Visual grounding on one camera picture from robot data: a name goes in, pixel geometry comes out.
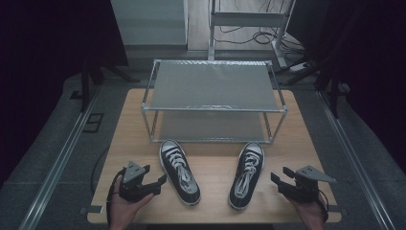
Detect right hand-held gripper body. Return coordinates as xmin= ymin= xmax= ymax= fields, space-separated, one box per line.
xmin=280 ymin=165 xmax=337 ymax=204

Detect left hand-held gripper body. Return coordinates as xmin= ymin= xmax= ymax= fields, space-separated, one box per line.
xmin=118 ymin=161 xmax=162 ymax=203

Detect black canvas sneaker white laces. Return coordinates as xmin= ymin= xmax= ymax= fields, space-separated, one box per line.
xmin=227 ymin=141 xmax=265 ymax=212
xmin=159 ymin=138 xmax=202 ymax=206

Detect grey two-tier metal shoe rack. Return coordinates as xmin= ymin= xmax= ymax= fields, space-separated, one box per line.
xmin=141 ymin=58 xmax=289 ymax=145

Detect person's right hand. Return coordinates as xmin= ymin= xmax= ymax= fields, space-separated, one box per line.
xmin=287 ymin=195 xmax=327 ymax=230

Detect person's left hand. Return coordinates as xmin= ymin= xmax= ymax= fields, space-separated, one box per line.
xmin=108 ymin=176 xmax=156 ymax=230

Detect black tripod stand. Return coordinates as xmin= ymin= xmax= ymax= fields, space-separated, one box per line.
xmin=79 ymin=59 xmax=142 ymax=113
xmin=282 ymin=56 xmax=350 ymax=120

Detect white power strip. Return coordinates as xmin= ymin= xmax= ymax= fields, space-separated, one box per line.
xmin=288 ymin=61 xmax=311 ymax=73

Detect dark curtain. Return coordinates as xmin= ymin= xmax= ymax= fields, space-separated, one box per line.
xmin=0 ymin=0 xmax=129 ymax=188
xmin=286 ymin=0 xmax=406 ymax=177

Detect pale grey cabinet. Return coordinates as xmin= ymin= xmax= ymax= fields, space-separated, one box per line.
xmin=109 ymin=0 xmax=190 ymax=48

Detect right hand-held gripper black cable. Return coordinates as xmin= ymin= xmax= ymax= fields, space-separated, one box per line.
xmin=317 ymin=188 xmax=330 ymax=223

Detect hand-held gripper black cable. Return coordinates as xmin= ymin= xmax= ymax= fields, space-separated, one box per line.
xmin=105 ymin=168 xmax=127 ymax=224
xmin=317 ymin=188 xmax=330 ymax=223

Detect left hand-held gripper black cable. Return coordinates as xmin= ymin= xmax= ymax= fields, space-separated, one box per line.
xmin=105 ymin=168 xmax=127 ymax=224

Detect grey table bracket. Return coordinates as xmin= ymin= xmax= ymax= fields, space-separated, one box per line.
xmin=328 ymin=204 xmax=348 ymax=214
xmin=79 ymin=205 xmax=104 ymax=216

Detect thin black floor cable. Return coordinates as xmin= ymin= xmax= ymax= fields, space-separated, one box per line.
xmin=90 ymin=146 xmax=110 ymax=196

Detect metal floor rail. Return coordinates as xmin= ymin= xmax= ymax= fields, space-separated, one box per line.
xmin=315 ymin=90 xmax=397 ymax=230
xmin=18 ymin=85 xmax=101 ymax=230

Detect black floor outlet frame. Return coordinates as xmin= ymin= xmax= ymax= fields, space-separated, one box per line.
xmin=81 ymin=112 xmax=105 ymax=134

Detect black floor cables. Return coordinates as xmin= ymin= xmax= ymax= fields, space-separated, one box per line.
xmin=213 ymin=0 xmax=308 ymax=62

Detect white metal frame stand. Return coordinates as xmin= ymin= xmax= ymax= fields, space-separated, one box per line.
xmin=207 ymin=0 xmax=297 ymax=70

